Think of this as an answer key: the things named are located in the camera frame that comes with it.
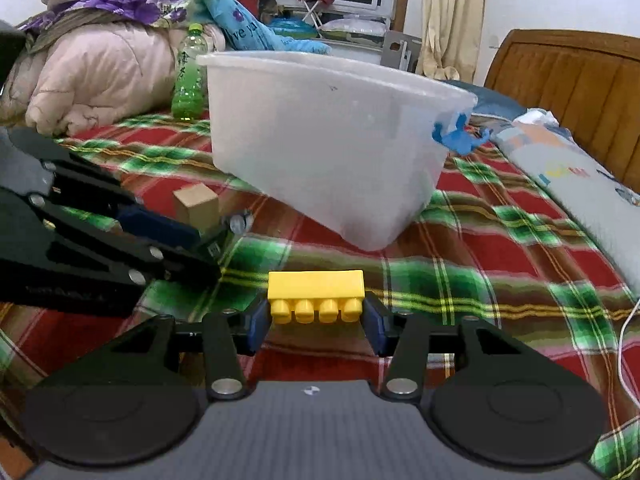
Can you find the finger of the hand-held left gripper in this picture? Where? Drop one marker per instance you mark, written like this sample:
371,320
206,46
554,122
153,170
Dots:
160,227
150,255

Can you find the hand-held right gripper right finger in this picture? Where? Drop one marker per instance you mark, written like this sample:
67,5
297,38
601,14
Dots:
372,327

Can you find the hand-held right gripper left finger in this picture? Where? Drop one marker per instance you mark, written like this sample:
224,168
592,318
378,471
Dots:
257,325

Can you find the yellow building block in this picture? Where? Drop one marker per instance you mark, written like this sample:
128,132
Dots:
315,290

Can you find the green toy car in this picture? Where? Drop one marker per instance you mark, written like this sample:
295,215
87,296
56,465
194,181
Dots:
235,222

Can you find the white plastic container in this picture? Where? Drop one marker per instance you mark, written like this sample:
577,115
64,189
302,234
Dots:
320,145

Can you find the wooden cube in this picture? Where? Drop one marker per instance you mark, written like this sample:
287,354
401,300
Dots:
196,205

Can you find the pink quilt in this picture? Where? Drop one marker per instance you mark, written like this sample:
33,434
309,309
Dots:
100,75

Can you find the plaid bed sheet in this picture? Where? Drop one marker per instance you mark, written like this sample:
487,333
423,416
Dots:
475,240

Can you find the green drink bottle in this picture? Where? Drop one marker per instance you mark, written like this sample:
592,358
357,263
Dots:
189,95

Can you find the purple floral blanket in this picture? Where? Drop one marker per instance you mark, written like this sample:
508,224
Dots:
145,2

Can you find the teal printed blanket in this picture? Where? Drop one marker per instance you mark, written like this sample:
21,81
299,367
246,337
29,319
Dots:
240,20

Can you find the grey printed pillow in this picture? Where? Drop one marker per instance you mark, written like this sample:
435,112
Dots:
575,180

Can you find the dark blue pillow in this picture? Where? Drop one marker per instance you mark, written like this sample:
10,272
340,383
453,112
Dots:
495,102

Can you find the white cloth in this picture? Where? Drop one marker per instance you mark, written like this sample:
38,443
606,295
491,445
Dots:
537,116

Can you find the grey box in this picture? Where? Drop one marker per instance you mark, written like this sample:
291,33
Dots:
395,52

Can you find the white pillow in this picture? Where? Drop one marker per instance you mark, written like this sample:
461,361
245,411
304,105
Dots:
355,29

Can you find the wooden headboard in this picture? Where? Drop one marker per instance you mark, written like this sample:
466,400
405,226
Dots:
575,90

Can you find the beige curtain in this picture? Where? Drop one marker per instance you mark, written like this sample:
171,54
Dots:
450,15

